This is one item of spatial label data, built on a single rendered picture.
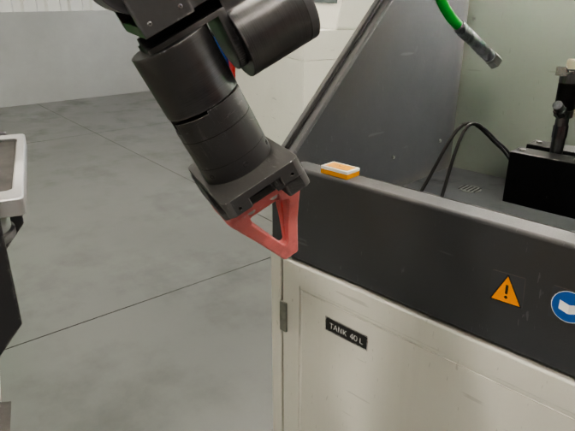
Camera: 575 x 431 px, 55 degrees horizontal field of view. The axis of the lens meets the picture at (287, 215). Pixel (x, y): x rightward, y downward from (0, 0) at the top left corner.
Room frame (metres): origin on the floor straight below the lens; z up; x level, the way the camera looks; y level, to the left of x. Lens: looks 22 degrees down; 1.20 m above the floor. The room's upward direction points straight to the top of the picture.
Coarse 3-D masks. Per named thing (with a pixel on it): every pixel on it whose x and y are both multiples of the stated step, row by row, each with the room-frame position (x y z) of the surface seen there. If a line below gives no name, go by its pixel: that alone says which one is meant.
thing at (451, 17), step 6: (438, 0) 0.80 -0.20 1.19; (444, 0) 0.80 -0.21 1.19; (438, 6) 0.81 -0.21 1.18; (444, 6) 0.80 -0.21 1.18; (450, 6) 0.81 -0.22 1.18; (444, 12) 0.80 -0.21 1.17; (450, 12) 0.80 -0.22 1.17; (450, 18) 0.81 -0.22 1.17; (456, 18) 0.81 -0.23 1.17; (450, 24) 0.81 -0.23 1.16; (456, 24) 0.81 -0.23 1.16
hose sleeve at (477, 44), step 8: (464, 24) 0.81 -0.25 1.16; (456, 32) 0.82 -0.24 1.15; (464, 32) 0.81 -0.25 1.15; (472, 32) 0.82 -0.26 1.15; (464, 40) 0.82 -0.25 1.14; (472, 40) 0.82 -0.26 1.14; (480, 40) 0.82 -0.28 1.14; (472, 48) 0.83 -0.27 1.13; (480, 48) 0.83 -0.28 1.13; (488, 48) 0.83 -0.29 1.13; (480, 56) 0.84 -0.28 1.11; (488, 56) 0.83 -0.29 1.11
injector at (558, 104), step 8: (560, 80) 0.80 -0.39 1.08; (568, 80) 0.79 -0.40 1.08; (560, 88) 0.80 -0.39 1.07; (568, 88) 0.79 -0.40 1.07; (560, 96) 0.80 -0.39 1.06; (568, 96) 0.79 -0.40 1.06; (560, 104) 0.78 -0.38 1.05; (568, 104) 0.79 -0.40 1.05; (560, 112) 0.78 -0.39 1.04; (568, 112) 0.79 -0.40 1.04; (560, 120) 0.80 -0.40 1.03; (568, 120) 0.80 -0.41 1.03; (560, 128) 0.79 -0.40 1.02; (552, 136) 0.80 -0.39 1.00; (560, 136) 0.79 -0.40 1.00; (552, 144) 0.80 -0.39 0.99; (560, 144) 0.79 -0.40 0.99; (560, 152) 0.79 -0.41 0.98
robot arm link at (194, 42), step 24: (192, 24) 0.39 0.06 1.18; (216, 24) 0.40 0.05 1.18; (144, 48) 0.38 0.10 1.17; (168, 48) 0.37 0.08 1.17; (192, 48) 0.37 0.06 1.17; (216, 48) 0.39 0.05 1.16; (240, 48) 0.40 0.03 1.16; (144, 72) 0.38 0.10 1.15; (168, 72) 0.37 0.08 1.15; (192, 72) 0.37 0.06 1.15; (216, 72) 0.38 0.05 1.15; (168, 96) 0.38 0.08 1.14; (192, 96) 0.37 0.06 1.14; (216, 96) 0.38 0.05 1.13
